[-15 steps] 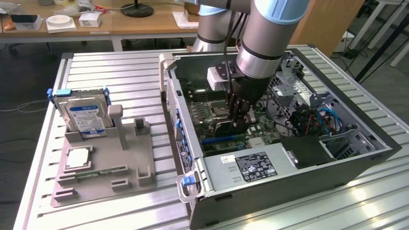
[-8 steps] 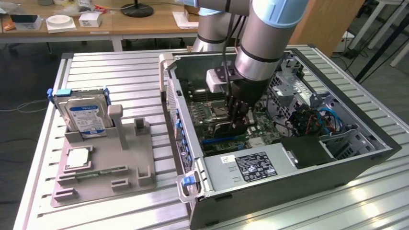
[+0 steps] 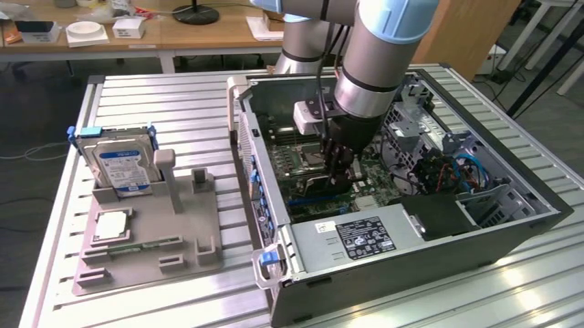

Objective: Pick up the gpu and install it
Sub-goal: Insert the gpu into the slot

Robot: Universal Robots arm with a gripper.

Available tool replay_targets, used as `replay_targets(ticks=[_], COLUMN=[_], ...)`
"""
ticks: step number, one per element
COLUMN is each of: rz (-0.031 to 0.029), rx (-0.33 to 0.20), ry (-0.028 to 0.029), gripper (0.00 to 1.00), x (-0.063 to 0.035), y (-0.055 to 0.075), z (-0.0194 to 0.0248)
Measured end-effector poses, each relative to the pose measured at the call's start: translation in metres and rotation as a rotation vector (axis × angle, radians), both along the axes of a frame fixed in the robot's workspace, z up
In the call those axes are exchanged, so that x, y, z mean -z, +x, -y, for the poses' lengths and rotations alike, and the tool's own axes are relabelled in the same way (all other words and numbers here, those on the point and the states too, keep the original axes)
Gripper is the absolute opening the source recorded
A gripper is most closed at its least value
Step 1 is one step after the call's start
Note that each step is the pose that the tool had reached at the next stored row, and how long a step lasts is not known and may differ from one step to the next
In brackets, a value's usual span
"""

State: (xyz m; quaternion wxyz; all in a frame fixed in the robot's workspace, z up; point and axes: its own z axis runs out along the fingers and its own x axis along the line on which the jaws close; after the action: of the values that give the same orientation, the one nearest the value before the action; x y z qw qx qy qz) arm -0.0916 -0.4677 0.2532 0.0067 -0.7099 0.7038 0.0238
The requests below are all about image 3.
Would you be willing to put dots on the brown cardboard box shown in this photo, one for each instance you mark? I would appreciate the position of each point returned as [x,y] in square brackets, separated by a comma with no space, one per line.
[272,17]

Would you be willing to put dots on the green graphics card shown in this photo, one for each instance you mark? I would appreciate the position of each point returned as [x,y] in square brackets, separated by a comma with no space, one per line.
[320,186]

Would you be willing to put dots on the black plastic cover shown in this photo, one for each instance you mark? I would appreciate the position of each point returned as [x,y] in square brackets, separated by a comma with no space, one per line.
[438,215]

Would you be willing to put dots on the grey power supply unit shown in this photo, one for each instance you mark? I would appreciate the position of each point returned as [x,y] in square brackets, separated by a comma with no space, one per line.
[315,249]

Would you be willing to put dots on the green motherboard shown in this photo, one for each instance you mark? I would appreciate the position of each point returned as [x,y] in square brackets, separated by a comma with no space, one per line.
[372,186]

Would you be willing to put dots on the orange object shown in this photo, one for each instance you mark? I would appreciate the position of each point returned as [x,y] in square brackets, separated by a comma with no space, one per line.
[11,37]

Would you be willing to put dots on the white table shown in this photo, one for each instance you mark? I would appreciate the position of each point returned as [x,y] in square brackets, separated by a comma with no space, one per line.
[547,17]

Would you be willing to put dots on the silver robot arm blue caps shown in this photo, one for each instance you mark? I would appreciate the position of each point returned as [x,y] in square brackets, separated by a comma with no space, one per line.
[379,51]

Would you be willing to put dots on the blue expansion slot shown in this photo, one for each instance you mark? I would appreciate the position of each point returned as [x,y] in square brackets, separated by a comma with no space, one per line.
[299,202]

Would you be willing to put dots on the black lamp base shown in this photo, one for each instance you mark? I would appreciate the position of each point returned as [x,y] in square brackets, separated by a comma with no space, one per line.
[197,15]

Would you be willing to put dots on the wooden cabinet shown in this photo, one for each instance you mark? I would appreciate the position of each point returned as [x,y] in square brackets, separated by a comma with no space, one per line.
[466,34]

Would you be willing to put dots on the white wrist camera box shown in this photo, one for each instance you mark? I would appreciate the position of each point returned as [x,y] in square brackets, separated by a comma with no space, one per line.
[305,119]

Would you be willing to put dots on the loose green RAM stick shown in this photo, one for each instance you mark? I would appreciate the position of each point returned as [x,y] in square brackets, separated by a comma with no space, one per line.
[137,247]

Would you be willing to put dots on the black slanted pole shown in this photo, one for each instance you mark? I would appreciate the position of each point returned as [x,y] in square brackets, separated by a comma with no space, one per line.
[547,73]

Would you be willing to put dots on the blue case latch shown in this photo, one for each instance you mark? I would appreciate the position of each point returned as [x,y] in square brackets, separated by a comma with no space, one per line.
[268,258]

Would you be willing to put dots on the wooden desk white frame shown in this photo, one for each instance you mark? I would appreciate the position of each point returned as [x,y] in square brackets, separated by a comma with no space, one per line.
[28,48]
[205,37]

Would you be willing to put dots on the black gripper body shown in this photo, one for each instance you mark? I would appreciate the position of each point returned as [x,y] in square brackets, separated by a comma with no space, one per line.
[352,133]

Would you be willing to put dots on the hard disk drive blue label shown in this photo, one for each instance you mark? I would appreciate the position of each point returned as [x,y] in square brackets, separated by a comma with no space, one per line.
[124,167]

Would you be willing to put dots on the white tape roll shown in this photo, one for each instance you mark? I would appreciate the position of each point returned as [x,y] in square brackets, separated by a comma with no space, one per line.
[88,2]

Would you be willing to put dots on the grey metal disk bay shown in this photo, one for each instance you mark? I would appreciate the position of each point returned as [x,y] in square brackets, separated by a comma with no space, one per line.
[502,201]

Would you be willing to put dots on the black open PC case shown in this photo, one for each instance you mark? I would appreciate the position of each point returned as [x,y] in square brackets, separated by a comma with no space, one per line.
[411,273]

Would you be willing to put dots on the grey cup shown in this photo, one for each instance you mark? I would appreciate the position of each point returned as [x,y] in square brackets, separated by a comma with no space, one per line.
[65,2]

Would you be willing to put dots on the silver chipset heat sink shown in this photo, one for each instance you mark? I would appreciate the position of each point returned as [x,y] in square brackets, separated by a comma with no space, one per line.
[367,202]

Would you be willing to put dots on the silver CPU chip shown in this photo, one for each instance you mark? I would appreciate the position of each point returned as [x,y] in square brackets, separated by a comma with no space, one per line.
[112,225]

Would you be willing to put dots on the white paper stack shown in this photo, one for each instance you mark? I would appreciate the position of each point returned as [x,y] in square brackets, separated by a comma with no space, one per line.
[263,32]

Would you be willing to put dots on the white box black lid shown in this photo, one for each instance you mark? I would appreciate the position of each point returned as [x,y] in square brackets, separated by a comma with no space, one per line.
[40,37]

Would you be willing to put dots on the clear plastic bag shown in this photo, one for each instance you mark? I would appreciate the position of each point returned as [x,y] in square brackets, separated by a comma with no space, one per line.
[105,13]

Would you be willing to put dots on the small white box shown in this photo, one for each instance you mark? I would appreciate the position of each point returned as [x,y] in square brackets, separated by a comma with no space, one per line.
[128,29]

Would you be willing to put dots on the grey parts rack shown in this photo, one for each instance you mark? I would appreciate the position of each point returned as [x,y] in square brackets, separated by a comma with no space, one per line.
[150,225]

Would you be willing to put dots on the CPU socket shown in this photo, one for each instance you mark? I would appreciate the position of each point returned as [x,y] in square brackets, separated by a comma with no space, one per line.
[311,157]

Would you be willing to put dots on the perforated metal drive cage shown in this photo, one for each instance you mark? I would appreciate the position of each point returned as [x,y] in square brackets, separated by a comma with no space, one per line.
[407,126]

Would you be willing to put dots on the white unit red sticker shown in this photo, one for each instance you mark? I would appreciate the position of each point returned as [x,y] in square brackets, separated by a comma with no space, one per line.
[498,51]

